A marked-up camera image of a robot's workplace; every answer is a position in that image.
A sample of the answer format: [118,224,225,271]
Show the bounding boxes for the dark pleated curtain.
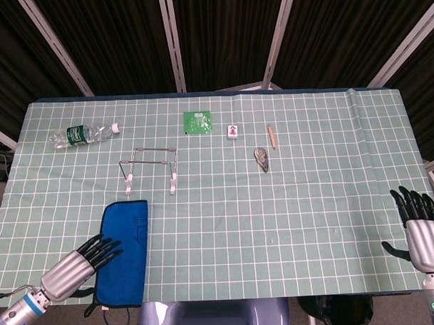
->
[0,0,434,178]

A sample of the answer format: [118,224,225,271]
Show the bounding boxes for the green circuit board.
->
[182,110,212,135]

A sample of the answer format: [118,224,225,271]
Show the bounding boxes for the clear plastic water bottle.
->
[47,121,122,151]

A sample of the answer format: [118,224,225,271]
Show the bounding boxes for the black rubbish bag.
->
[296,293,374,325]

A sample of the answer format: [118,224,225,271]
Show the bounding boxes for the blue cloth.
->
[81,199,154,318]

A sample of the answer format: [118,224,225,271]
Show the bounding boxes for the white partition post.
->
[363,0,434,89]
[16,0,94,100]
[156,0,187,94]
[215,0,301,93]

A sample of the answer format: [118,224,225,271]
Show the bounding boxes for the metal wire rack white feet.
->
[118,145,179,198]

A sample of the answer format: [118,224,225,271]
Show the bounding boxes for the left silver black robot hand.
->
[38,233,126,304]

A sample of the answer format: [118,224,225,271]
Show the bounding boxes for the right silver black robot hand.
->
[378,185,434,276]

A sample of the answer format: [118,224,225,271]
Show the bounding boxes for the green checked tablecloth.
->
[0,85,434,309]

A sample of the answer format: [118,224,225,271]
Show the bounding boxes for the dark hanging cable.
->
[103,307,131,325]

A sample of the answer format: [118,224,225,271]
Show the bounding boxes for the grey robot torso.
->
[135,296,291,325]

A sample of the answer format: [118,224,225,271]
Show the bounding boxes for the white mahjong tile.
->
[225,124,242,141]

